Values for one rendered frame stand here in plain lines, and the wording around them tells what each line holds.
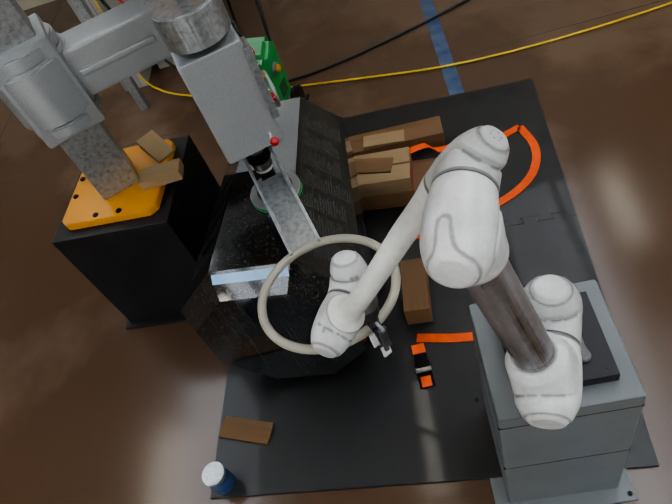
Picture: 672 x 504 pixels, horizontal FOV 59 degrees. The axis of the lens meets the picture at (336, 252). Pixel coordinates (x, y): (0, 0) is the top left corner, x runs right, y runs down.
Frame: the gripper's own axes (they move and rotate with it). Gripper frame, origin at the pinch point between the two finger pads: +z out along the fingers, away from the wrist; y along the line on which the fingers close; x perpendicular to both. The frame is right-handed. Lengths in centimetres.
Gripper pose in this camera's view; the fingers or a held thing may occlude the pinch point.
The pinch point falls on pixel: (380, 343)
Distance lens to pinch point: 188.4
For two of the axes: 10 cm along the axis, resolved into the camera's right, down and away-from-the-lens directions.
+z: 2.9, 6.6, 6.9
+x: -7.7, 5.9, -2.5
